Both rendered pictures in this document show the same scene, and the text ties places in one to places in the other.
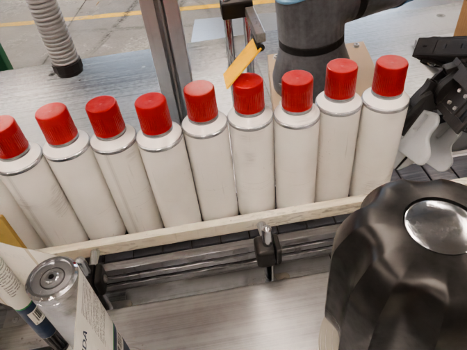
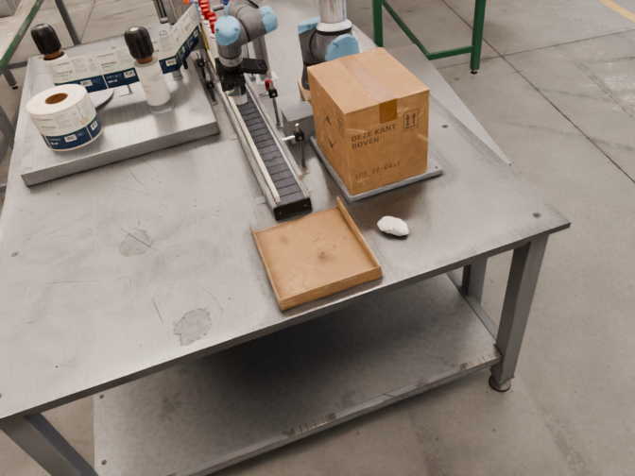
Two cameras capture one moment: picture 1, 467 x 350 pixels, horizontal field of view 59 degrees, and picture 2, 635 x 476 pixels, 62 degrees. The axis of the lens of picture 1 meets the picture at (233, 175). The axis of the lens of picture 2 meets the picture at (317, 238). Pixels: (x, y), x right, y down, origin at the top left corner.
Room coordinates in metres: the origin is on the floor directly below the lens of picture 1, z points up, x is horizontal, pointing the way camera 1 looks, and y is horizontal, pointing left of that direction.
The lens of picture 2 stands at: (0.28, -1.97, 1.82)
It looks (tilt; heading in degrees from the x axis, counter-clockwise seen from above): 43 degrees down; 80
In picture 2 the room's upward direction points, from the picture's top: 9 degrees counter-clockwise
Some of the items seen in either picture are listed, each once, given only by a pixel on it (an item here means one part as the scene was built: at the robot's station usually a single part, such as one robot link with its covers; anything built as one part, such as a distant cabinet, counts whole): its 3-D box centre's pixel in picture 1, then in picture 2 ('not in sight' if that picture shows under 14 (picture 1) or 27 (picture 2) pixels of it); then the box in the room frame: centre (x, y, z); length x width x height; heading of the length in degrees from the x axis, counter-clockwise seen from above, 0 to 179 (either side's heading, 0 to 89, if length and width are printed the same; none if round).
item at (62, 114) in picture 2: not in sight; (65, 117); (-0.22, -0.13, 0.95); 0.20 x 0.20 x 0.14
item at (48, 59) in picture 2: not in sight; (57, 63); (-0.23, 0.15, 1.04); 0.09 x 0.09 x 0.29
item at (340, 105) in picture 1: (334, 139); not in sight; (0.39, -0.13, 0.98); 0.05 x 0.05 x 0.20
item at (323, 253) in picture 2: not in sight; (312, 248); (0.43, -0.98, 0.85); 0.30 x 0.26 x 0.04; 93
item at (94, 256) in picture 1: (98, 276); (205, 64); (0.30, 0.18, 0.89); 0.06 x 0.03 x 0.12; 3
